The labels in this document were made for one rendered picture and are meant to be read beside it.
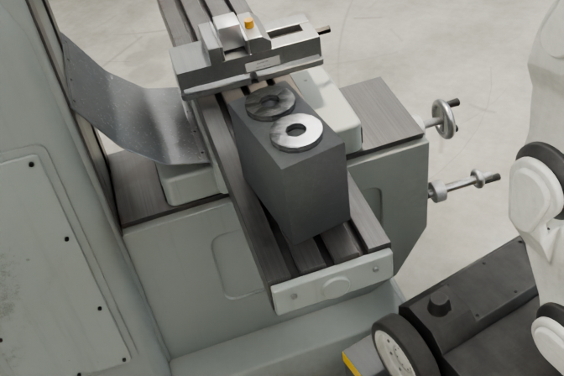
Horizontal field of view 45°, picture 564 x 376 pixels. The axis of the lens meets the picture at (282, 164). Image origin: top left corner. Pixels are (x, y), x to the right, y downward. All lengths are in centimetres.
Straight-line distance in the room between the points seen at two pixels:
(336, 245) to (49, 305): 75
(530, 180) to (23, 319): 115
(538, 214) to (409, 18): 254
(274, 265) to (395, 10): 268
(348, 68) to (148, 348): 187
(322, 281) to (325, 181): 17
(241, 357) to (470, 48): 201
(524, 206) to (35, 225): 97
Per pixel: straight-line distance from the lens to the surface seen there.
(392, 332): 154
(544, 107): 119
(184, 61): 163
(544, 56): 111
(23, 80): 135
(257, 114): 120
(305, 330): 203
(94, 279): 166
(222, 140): 148
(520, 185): 124
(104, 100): 160
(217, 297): 189
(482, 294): 162
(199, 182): 161
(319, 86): 178
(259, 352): 201
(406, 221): 193
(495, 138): 291
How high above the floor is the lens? 186
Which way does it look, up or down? 41 degrees down
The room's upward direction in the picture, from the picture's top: 9 degrees counter-clockwise
